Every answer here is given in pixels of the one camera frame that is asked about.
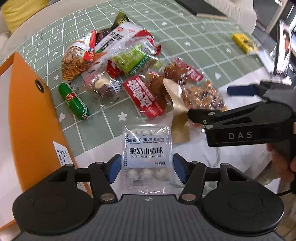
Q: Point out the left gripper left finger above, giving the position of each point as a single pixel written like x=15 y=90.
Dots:
x=102 y=175

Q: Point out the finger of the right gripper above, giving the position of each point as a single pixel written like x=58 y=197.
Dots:
x=257 y=113
x=248 y=90

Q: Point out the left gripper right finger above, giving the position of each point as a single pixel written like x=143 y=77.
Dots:
x=191 y=174

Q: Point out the mixed nuts snack bag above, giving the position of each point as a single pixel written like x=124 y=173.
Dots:
x=202 y=96

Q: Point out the yogurt hawthorn ball packet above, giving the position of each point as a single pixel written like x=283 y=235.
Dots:
x=147 y=163

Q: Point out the red braised meat packet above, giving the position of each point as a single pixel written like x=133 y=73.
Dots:
x=147 y=90

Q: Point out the clear chocolate cake packet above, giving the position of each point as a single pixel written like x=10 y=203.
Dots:
x=103 y=85

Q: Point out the person's right hand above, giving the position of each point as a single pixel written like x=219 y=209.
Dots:
x=284 y=168

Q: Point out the yellow small box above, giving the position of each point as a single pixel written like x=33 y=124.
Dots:
x=244 y=43

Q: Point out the black smartphone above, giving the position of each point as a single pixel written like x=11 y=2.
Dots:
x=283 y=49

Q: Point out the green checkered tablecloth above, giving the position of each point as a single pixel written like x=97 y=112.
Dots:
x=203 y=44

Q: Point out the orange cardboard box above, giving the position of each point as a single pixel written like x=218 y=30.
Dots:
x=32 y=141

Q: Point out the beige sofa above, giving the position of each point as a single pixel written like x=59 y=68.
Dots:
x=240 y=11

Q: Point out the green sausage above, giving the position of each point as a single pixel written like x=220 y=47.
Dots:
x=74 y=102

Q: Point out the black notebook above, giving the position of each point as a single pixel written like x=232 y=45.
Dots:
x=202 y=9

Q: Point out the orange crispy sticks bag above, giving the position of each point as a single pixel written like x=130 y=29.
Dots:
x=78 y=56

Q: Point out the white red snack packet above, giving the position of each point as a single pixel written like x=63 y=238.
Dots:
x=120 y=39

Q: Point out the dark green snack packet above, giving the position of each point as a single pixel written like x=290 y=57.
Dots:
x=120 y=19

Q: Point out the yellow cushion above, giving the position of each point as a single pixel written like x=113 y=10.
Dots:
x=16 y=12

